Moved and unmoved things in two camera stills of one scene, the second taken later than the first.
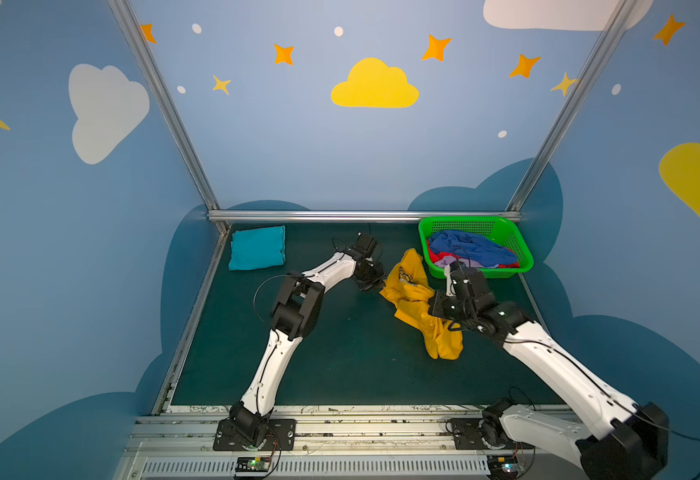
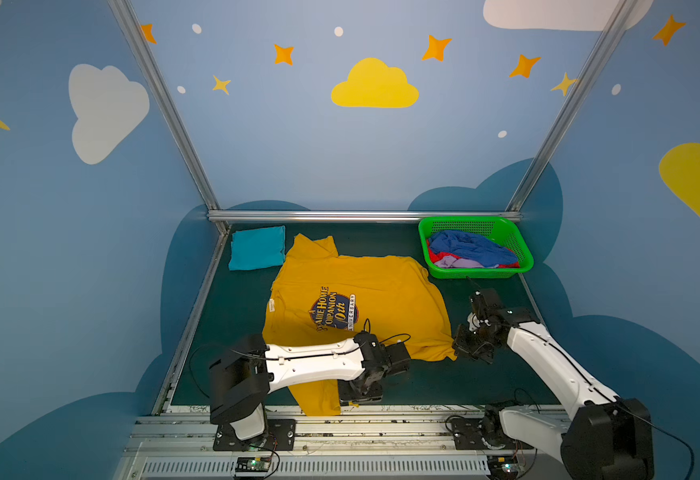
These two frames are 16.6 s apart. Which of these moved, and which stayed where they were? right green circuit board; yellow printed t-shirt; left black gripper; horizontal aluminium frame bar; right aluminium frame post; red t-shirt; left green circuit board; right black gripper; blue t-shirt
Moved: yellow printed t-shirt; right black gripper; left black gripper
Stayed: red t-shirt; horizontal aluminium frame bar; right aluminium frame post; left green circuit board; right green circuit board; blue t-shirt
